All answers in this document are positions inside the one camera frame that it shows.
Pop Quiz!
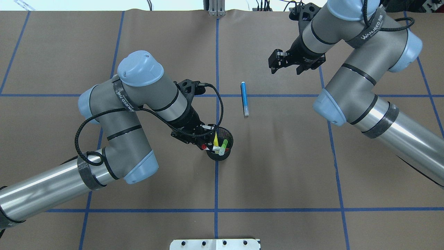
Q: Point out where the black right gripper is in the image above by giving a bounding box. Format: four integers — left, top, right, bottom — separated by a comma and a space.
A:
268, 35, 324, 75

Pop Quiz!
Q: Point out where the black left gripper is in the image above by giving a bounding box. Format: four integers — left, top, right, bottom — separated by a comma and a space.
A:
169, 79, 216, 150

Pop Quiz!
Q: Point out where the red white marker pen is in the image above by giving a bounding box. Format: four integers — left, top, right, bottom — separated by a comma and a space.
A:
201, 144, 221, 151

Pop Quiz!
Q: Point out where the green highlighter pen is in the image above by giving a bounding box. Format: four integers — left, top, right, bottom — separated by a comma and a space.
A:
218, 139, 228, 156

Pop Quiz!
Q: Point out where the blue highlighter pen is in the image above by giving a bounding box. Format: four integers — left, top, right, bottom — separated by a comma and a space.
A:
240, 81, 249, 117

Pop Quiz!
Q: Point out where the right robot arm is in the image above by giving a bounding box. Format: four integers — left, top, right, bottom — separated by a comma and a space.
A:
268, 0, 443, 188

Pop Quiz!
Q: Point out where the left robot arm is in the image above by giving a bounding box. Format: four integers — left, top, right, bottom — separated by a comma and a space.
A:
1, 50, 217, 231

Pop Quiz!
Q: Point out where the yellow highlighter pen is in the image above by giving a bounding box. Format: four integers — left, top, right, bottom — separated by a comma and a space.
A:
213, 132, 219, 147

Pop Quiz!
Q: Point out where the black mesh pen cup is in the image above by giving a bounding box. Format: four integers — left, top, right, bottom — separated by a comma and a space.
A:
205, 127, 234, 161

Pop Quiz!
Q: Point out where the aluminium frame post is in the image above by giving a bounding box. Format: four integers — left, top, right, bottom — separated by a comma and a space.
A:
203, 0, 226, 17

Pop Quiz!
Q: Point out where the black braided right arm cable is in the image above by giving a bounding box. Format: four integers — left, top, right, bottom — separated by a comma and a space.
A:
361, 0, 415, 32

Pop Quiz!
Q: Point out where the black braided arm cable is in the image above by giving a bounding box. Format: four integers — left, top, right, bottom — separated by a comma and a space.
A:
361, 0, 415, 32
74, 82, 224, 167

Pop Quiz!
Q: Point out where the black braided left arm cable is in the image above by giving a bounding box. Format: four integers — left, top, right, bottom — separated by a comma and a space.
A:
74, 82, 224, 167

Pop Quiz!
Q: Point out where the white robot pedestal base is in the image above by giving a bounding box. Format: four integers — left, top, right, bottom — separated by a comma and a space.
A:
169, 239, 262, 250

